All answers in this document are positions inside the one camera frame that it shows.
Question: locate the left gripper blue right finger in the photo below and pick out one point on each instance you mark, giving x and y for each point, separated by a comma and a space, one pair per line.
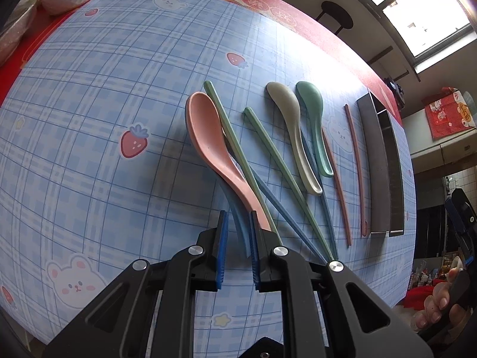
254, 250

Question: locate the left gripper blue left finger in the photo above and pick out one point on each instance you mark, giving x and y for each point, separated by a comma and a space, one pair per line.
220, 247

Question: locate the blue spoon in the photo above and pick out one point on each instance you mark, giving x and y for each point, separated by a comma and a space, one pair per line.
240, 215

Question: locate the pink spoon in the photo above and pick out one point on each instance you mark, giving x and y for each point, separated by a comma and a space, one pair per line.
205, 130

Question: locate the green chopstick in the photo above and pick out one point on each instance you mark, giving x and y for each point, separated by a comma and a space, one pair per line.
267, 141
240, 156

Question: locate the beige spoon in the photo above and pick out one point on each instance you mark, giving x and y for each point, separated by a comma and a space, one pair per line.
288, 104

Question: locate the green spoon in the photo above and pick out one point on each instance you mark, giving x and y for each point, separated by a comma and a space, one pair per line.
313, 100

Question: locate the person's right hand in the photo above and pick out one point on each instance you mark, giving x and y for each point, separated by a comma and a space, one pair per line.
435, 303

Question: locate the blue plaid table mat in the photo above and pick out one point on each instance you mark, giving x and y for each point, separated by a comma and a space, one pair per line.
97, 169

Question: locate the stainless steel utensil tray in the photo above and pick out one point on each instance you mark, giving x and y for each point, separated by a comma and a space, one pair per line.
386, 181

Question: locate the white refrigerator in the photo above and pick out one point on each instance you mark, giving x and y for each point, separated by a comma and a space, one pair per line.
428, 154

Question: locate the black electric pressure cooker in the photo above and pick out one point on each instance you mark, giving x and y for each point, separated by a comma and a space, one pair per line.
397, 92

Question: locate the red hanging cloth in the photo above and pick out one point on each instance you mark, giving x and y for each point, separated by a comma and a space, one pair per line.
447, 113

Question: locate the black round stool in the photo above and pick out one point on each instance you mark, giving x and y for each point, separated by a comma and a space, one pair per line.
339, 14

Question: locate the red patterned tablecloth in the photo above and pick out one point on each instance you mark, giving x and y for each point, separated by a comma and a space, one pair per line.
44, 25

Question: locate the black framed window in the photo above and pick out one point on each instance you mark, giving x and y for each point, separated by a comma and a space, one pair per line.
425, 31

